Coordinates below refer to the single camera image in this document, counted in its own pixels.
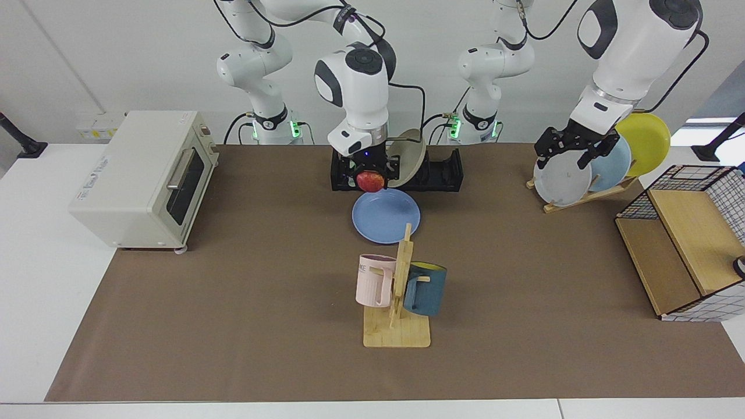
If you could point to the pale toaster oven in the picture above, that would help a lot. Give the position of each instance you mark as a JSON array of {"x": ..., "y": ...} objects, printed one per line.
[{"x": 122, "y": 186}]

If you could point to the wooden mug stand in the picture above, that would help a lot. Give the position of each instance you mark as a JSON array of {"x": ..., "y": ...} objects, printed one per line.
[{"x": 396, "y": 334}]

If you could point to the wooden plate rack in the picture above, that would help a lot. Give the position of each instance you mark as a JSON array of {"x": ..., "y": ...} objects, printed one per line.
[{"x": 582, "y": 199}]

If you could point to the beige plate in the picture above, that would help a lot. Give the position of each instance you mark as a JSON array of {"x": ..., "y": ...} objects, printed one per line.
[{"x": 410, "y": 154}]

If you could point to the black dish rack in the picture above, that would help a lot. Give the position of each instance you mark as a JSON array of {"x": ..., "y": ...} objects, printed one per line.
[{"x": 442, "y": 174}]

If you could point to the yellow plate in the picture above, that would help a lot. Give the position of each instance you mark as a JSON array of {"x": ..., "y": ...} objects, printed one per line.
[{"x": 646, "y": 139}]

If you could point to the brown table cloth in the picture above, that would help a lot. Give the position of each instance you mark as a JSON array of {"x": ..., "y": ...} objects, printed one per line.
[{"x": 233, "y": 320}]

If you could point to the pink mug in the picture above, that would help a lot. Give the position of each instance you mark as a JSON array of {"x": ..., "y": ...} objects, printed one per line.
[{"x": 369, "y": 285}]

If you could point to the white wall socket strip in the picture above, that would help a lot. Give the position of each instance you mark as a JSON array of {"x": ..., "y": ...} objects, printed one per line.
[{"x": 96, "y": 125}]

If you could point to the light blue plate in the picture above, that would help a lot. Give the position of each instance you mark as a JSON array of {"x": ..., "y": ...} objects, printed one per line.
[{"x": 611, "y": 169}]

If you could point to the dark blue mug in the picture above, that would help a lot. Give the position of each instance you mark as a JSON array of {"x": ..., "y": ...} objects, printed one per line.
[{"x": 428, "y": 291}]

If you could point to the grey plate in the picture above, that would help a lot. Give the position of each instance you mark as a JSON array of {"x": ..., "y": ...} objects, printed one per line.
[{"x": 561, "y": 183}]

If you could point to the red yellow apple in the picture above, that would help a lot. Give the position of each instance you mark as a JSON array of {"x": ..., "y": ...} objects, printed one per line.
[{"x": 371, "y": 181}]

